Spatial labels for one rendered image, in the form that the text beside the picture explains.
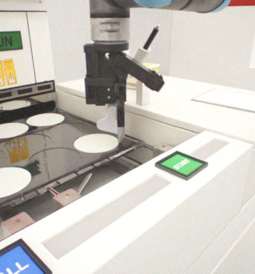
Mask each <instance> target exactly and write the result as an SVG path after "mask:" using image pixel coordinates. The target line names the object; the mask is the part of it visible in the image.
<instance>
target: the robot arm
mask: <svg viewBox="0 0 255 274"><path fill-rule="evenodd" d="M229 3H230V0H89V14H90V18H93V19H90V25H91V39H92V40H93V41H94V43H86V44H84V46H83V48H84V53H85V56H86V77H85V78H84V86H85V95H86V104H95V105H96V106H106V104H108V108H107V112H106V113H103V114H101V115H99V116H98V121H97V128H98V129H99V130H102V131H107V132H112V133H115V134H117V135H118V143H120V142H121V141H122V139H123V138H124V136H125V102H126V79H127V74H130V75H131V76H133V77H134V78H136V79H137V80H139V81H140V82H143V83H144V85H145V86H146V87H148V88H149V89H151V90H153V91H156V92H159V91H160V90H161V89H162V87H163V86H164V84H165V82H164V80H163V76H162V75H160V74H159V73H158V72H156V71H155V70H150V69H149V68H147V67H146V66H144V65H143V64H141V63H139V62H138V61H136V60H135V59H133V57H131V56H130V55H127V54H126V53H124V52H123V51H126V50H129V42H127V41H128V40H130V19H113V18H130V8H148V9H162V10H178V11H192V12H197V13H210V12H219V11H221V10H223V9H225V8H226V7H227V6H228V5H229ZM98 18H101V19H98ZM104 18H108V19H104ZM109 18H112V19H109ZM106 53H109V54H108V56H109V57H106ZM115 104H117V106H115Z"/></svg>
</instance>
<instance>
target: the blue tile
mask: <svg viewBox="0 0 255 274"><path fill-rule="evenodd" d="M0 274H44V273H43V272H42V271H41V270H40V269H39V267H38V266H37V265H36V264H35V263H34V262H33V261H32V259H31V258H30V257H29V256H28V255H27V254H26V252H25V251H24V250H23V249H22V248H21V247H20V246H18V247H16V248H14V249H13V250H11V251H9V252H7V253H5V254H4V255H2V256H1V257H0Z"/></svg>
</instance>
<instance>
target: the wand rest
mask: <svg viewBox="0 0 255 274"><path fill-rule="evenodd" d="M149 53H150V47H149V48H148V50H145V49H143V48H140V47H139V48H138V50H137V52H136V53H135V55H134V57H133V59H135V60H136V61H138V62H139V63H141V64H144V62H145V60H146V58H147V56H148V54H149ZM127 77H128V78H134V77H133V76H131V75H130V74H127ZM148 103H150V89H149V88H148V87H146V86H145V85H144V83H143V82H140V81H139V80H137V79H136V104H139V105H145V104H148Z"/></svg>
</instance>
